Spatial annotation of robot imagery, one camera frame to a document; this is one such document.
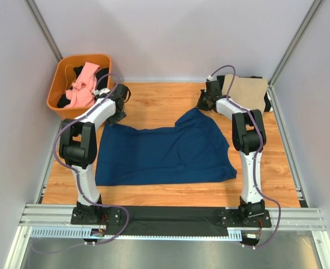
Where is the folded beige t shirt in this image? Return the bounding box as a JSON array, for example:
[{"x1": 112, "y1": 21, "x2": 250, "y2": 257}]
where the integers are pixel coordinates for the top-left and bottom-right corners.
[{"x1": 222, "y1": 73, "x2": 268, "y2": 113}]

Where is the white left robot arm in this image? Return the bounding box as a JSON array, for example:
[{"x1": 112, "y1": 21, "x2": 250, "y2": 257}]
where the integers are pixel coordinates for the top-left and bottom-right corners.
[{"x1": 54, "y1": 84, "x2": 131, "y2": 227}]

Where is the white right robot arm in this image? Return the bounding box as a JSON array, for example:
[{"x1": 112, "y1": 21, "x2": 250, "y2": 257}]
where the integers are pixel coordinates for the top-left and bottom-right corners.
[{"x1": 197, "y1": 80, "x2": 272, "y2": 228}]

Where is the aluminium corner post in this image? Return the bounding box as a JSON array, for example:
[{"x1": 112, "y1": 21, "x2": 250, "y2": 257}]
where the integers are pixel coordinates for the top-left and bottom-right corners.
[
  {"x1": 24, "y1": 0, "x2": 63, "y2": 63},
  {"x1": 268, "y1": 0, "x2": 324, "y2": 85}
]

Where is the left aluminium corner post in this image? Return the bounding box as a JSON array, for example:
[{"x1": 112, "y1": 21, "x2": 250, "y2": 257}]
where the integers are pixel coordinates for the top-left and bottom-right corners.
[{"x1": 24, "y1": 0, "x2": 63, "y2": 63}]

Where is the right aluminium corner post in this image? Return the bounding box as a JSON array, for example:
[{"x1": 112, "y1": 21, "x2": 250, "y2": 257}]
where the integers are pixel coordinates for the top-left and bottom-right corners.
[{"x1": 268, "y1": 0, "x2": 324, "y2": 85}]

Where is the black garment in basket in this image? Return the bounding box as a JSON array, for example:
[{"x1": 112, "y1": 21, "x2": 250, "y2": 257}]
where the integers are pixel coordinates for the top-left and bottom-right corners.
[{"x1": 57, "y1": 68, "x2": 109, "y2": 108}]

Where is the pink t shirt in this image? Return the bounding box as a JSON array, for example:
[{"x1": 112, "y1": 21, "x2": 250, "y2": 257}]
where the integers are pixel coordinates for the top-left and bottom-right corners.
[{"x1": 65, "y1": 62, "x2": 101, "y2": 108}]

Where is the folded black t shirt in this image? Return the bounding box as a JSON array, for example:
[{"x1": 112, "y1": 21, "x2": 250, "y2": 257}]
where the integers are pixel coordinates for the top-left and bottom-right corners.
[{"x1": 214, "y1": 75, "x2": 274, "y2": 113}]

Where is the orange plastic laundry basket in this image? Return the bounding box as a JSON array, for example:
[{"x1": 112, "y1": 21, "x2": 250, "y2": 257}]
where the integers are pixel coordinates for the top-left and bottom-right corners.
[{"x1": 47, "y1": 54, "x2": 112, "y2": 120}]

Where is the aluminium front rail frame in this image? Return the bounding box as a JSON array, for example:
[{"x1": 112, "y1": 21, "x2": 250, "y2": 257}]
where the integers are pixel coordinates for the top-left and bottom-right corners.
[{"x1": 20, "y1": 205, "x2": 326, "y2": 242}]

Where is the blue printed t shirt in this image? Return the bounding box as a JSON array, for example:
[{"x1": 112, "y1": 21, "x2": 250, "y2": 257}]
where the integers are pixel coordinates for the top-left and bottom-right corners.
[{"x1": 95, "y1": 108, "x2": 237, "y2": 186}]

